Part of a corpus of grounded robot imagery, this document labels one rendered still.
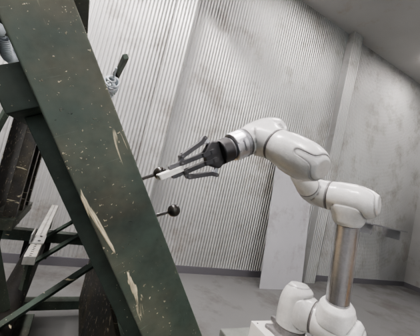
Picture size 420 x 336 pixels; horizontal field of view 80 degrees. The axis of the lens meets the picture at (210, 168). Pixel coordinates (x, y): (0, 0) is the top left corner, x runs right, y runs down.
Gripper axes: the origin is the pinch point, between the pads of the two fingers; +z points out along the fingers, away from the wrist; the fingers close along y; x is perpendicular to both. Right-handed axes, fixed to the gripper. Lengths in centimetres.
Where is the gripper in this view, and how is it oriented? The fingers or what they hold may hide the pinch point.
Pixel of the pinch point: (170, 173)
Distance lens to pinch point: 68.8
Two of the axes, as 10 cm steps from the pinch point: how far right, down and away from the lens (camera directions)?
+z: -8.4, 3.6, -4.1
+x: -4.6, -0.5, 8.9
